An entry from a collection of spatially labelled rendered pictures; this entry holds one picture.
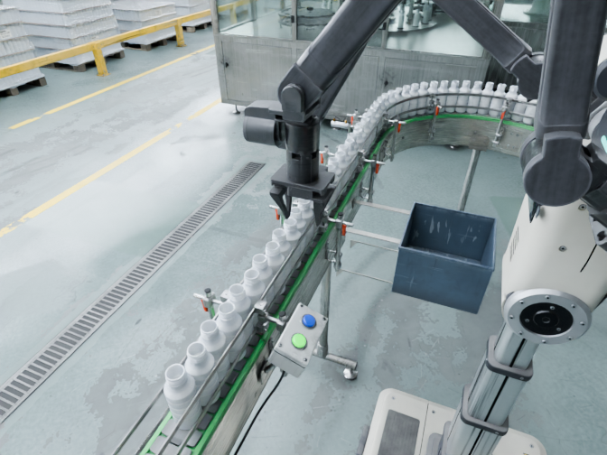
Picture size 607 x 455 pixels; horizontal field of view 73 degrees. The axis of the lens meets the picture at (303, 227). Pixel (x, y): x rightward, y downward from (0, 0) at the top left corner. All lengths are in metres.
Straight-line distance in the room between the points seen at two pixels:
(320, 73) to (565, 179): 0.35
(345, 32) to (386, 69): 3.72
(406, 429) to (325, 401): 0.48
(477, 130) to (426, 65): 1.79
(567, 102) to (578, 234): 0.32
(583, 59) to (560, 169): 0.13
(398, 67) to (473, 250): 2.77
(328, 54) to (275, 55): 4.06
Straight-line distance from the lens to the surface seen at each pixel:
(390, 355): 2.34
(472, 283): 1.52
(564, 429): 2.40
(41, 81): 7.19
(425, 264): 1.50
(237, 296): 0.97
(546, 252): 0.89
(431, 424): 1.87
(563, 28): 0.60
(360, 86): 4.42
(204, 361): 0.90
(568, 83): 0.61
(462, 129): 2.56
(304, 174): 0.71
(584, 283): 0.95
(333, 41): 0.62
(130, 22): 8.67
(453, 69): 4.24
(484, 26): 1.04
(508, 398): 1.32
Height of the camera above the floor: 1.85
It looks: 36 degrees down
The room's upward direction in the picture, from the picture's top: straight up
